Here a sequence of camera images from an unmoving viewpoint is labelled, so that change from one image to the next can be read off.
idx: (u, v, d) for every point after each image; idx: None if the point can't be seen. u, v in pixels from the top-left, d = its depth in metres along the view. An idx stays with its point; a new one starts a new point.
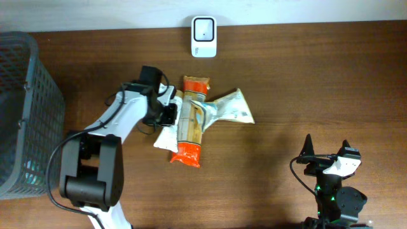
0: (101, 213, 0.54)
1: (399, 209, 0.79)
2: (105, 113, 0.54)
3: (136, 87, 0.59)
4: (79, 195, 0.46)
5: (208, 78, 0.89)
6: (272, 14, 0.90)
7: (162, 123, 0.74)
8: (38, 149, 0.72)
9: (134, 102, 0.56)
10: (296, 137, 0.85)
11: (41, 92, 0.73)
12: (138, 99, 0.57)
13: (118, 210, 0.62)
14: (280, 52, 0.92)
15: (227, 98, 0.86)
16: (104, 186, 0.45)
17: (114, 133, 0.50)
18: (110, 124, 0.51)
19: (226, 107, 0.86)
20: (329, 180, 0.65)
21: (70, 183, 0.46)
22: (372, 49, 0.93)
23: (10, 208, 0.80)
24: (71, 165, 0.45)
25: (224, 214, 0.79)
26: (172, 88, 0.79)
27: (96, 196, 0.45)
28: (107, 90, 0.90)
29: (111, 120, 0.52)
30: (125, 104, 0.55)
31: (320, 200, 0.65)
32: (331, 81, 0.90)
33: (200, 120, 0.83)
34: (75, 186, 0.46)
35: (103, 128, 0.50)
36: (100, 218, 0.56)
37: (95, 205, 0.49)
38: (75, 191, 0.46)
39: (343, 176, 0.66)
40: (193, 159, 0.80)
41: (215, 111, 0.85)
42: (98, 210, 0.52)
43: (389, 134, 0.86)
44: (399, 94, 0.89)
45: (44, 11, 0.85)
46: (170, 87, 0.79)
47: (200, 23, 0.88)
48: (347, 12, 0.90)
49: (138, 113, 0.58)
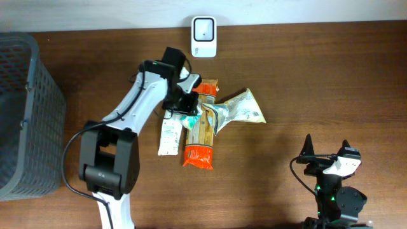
0: (112, 201, 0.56)
1: (399, 209, 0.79)
2: (125, 99, 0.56)
3: (159, 66, 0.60)
4: (97, 179, 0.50)
5: (215, 79, 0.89)
6: (271, 14, 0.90)
7: (180, 109, 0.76)
8: (40, 149, 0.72)
9: (153, 86, 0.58)
10: (296, 137, 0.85)
11: (41, 92, 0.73)
12: (158, 83, 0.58)
13: (127, 206, 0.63)
14: (280, 52, 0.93)
15: (237, 99, 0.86)
16: (119, 176, 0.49)
17: (130, 126, 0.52)
18: (127, 117, 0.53)
19: (237, 108, 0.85)
20: (329, 180, 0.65)
21: (88, 169, 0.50)
22: (373, 49, 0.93)
23: (11, 207, 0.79)
24: (89, 157, 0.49)
25: (224, 214, 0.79)
26: (197, 77, 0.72)
27: (113, 183, 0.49)
28: (106, 90, 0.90)
29: (129, 111, 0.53)
30: (144, 90, 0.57)
31: (321, 201, 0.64)
32: (331, 81, 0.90)
33: (212, 122, 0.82)
34: (93, 172, 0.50)
35: (121, 121, 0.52)
36: (109, 208, 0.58)
37: (108, 193, 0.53)
38: (94, 175, 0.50)
39: (343, 176, 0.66)
40: (205, 163, 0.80)
41: (226, 112, 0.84)
42: (109, 197, 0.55)
43: (389, 134, 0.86)
44: (399, 93, 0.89)
45: (44, 11, 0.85)
46: (194, 75, 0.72)
47: (200, 23, 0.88)
48: (346, 12, 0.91)
49: (156, 98, 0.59)
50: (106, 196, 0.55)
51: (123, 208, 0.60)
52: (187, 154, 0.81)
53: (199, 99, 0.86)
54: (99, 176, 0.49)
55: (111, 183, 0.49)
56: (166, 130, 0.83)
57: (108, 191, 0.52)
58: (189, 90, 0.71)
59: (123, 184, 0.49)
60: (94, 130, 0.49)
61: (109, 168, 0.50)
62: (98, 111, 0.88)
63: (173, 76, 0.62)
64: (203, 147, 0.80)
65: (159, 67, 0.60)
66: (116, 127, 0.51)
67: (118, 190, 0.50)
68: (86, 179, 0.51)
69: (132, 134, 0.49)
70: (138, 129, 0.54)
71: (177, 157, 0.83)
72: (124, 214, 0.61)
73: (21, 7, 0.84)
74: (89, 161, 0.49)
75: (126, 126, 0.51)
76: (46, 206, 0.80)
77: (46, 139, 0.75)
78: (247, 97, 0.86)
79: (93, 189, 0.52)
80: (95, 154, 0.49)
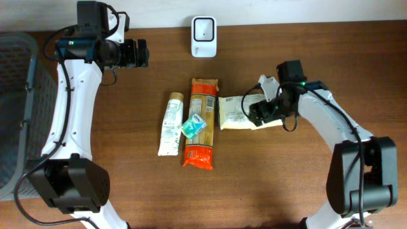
0: (93, 216, 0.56)
1: (399, 208, 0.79)
2: (58, 100, 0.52)
3: (77, 43, 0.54)
4: (68, 202, 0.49)
5: (215, 79, 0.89)
6: (271, 14, 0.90)
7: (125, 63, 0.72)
8: (37, 150, 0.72)
9: (82, 81, 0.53)
10: (296, 138, 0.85)
11: (41, 93, 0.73)
12: (84, 72, 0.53)
13: (114, 214, 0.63)
14: (280, 51, 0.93)
15: (226, 112, 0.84)
16: (88, 196, 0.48)
17: (75, 147, 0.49)
18: (67, 139, 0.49)
19: (240, 116, 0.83)
20: (311, 85, 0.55)
21: (56, 198, 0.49)
22: (372, 48, 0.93)
23: (11, 208, 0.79)
24: (48, 190, 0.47)
25: (224, 214, 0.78)
26: (119, 39, 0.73)
27: (85, 200, 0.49)
28: (107, 90, 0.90)
29: (67, 132, 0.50)
30: (73, 90, 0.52)
31: (292, 94, 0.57)
32: (331, 81, 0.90)
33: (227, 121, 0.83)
34: (61, 198, 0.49)
35: (63, 147, 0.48)
36: (93, 221, 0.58)
37: (85, 208, 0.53)
38: (63, 200, 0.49)
39: (311, 95, 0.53)
40: (205, 163, 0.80)
41: (231, 120, 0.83)
42: (89, 214, 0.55)
43: (388, 134, 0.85)
44: (399, 93, 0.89)
45: (43, 11, 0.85)
46: (116, 34, 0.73)
47: (200, 23, 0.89)
48: (344, 12, 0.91)
49: (96, 81, 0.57)
50: (86, 214, 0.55)
51: (107, 219, 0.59)
52: (187, 154, 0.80)
53: (199, 100, 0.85)
54: (68, 199, 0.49)
55: (82, 201, 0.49)
56: (166, 130, 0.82)
57: (84, 207, 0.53)
58: (123, 39, 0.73)
59: (96, 199, 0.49)
60: (41, 168, 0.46)
61: (73, 191, 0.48)
62: (98, 111, 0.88)
63: (107, 46, 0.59)
64: (203, 147, 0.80)
65: (82, 41, 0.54)
66: (63, 158, 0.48)
67: (93, 204, 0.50)
68: (56, 205, 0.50)
69: (83, 161, 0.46)
70: (88, 128, 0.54)
71: (177, 157, 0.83)
72: (111, 223, 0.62)
73: (21, 7, 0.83)
74: (51, 194, 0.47)
75: (70, 149, 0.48)
76: (46, 206, 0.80)
77: (45, 139, 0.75)
78: (226, 100, 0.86)
79: (67, 211, 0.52)
80: (53, 189, 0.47)
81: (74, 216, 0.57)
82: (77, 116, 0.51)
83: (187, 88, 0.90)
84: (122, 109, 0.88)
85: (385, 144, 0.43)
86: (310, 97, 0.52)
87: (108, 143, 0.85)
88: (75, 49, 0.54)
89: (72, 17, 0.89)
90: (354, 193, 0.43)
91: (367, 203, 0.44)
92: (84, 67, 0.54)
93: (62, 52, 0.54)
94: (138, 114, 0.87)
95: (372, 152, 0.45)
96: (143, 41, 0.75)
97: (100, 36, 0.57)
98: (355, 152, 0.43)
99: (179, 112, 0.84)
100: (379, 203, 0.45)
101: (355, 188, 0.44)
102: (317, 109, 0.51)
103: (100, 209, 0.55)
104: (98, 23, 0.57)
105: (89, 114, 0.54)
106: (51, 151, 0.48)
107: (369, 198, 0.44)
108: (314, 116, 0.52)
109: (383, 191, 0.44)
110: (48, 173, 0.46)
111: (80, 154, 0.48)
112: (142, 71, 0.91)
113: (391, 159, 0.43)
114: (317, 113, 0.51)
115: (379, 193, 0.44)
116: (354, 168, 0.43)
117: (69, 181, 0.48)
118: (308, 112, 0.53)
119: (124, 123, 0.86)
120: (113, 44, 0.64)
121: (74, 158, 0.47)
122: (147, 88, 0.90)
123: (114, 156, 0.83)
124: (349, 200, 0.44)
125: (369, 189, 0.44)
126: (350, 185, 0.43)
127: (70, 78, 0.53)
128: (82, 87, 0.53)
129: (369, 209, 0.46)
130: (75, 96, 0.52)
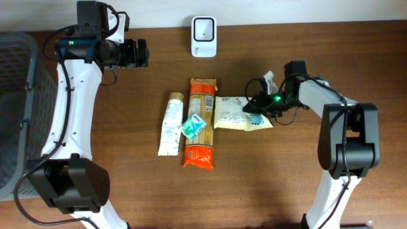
0: (93, 216, 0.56)
1: (399, 209, 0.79)
2: (58, 99, 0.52)
3: (77, 43, 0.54)
4: (67, 202, 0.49)
5: (215, 79, 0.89)
6: (271, 14, 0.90)
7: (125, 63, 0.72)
8: (37, 149, 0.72)
9: (82, 81, 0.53)
10: (296, 138, 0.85)
11: (41, 93, 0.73)
12: (84, 72, 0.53)
13: (114, 213, 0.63)
14: (280, 51, 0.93)
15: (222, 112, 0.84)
16: (87, 195, 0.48)
17: (75, 147, 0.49)
18: (67, 139, 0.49)
19: (235, 116, 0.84)
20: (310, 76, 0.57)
21: (55, 198, 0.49)
22: (372, 49, 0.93)
23: (11, 207, 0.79)
24: (48, 190, 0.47)
25: (224, 214, 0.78)
26: (119, 38, 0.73)
27: (85, 200, 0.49)
28: (107, 90, 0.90)
29: (67, 132, 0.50)
30: (73, 90, 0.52)
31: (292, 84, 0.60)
32: (331, 81, 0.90)
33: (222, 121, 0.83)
34: (60, 198, 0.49)
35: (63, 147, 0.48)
36: (92, 221, 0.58)
37: (84, 208, 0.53)
38: (63, 200, 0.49)
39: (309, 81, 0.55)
40: (206, 163, 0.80)
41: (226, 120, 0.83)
42: (89, 214, 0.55)
43: (388, 134, 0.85)
44: (399, 93, 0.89)
45: (43, 11, 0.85)
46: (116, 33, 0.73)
47: (200, 23, 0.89)
48: (345, 12, 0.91)
49: (96, 80, 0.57)
50: (86, 214, 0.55)
51: (107, 219, 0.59)
52: (187, 154, 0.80)
53: (199, 99, 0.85)
54: (67, 198, 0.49)
55: (82, 201, 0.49)
56: (166, 130, 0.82)
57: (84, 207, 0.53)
58: (123, 39, 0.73)
59: (95, 199, 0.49)
60: (41, 168, 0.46)
61: (72, 191, 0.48)
62: (98, 111, 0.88)
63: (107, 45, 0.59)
64: (203, 147, 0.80)
65: (81, 41, 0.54)
66: (64, 158, 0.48)
67: (93, 203, 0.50)
68: (56, 205, 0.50)
69: (83, 161, 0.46)
70: (88, 128, 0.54)
71: (177, 157, 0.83)
72: (111, 223, 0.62)
73: (21, 7, 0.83)
74: (51, 194, 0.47)
75: (70, 149, 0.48)
76: (46, 206, 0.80)
77: (44, 139, 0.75)
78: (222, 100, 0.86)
79: (67, 211, 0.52)
80: (53, 189, 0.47)
81: (74, 216, 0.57)
82: (77, 116, 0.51)
83: (186, 88, 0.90)
84: (122, 109, 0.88)
85: (368, 107, 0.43)
86: (308, 82, 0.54)
87: (108, 143, 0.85)
88: (74, 49, 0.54)
89: (72, 17, 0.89)
90: (339, 149, 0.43)
91: (353, 160, 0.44)
92: (84, 67, 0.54)
93: (61, 52, 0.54)
94: (138, 114, 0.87)
95: (358, 118, 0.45)
96: (142, 41, 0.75)
97: (100, 36, 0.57)
98: (340, 109, 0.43)
99: (179, 112, 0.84)
100: (361, 163, 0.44)
101: (339, 144, 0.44)
102: (311, 89, 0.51)
103: (100, 208, 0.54)
104: (98, 23, 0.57)
105: (89, 113, 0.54)
106: (51, 151, 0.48)
107: (353, 158, 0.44)
108: (310, 98, 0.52)
109: (367, 152, 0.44)
110: (48, 173, 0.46)
111: (80, 154, 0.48)
112: (142, 71, 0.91)
113: (372, 119, 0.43)
114: (311, 93, 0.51)
115: (362, 154, 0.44)
116: (338, 124, 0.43)
117: (69, 182, 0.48)
118: (306, 96, 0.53)
119: (124, 123, 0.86)
120: (113, 44, 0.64)
121: (74, 158, 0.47)
122: (147, 88, 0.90)
123: (114, 156, 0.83)
124: (335, 156, 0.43)
125: (353, 149, 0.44)
126: (334, 137, 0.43)
127: (70, 77, 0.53)
128: (82, 87, 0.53)
129: (351, 169, 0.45)
130: (75, 96, 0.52)
